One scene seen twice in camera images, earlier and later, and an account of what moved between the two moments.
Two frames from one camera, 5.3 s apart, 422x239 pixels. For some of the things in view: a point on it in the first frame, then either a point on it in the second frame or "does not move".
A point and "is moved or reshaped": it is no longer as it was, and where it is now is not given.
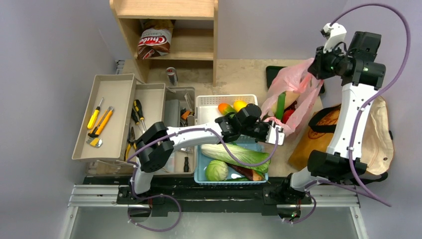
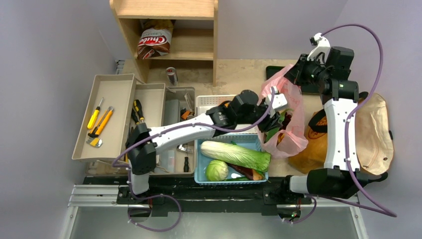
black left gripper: (266, 125) to (269, 122)
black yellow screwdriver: (138, 106) does not move
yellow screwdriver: (94, 116) does not move
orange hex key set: (184, 115) does not move
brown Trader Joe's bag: (378, 148) does not move
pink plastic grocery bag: (294, 77) is moved or reshaped
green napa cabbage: (232, 154) does not move
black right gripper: (318, 67) to (294, 73)
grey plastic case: (172, 113) does not move
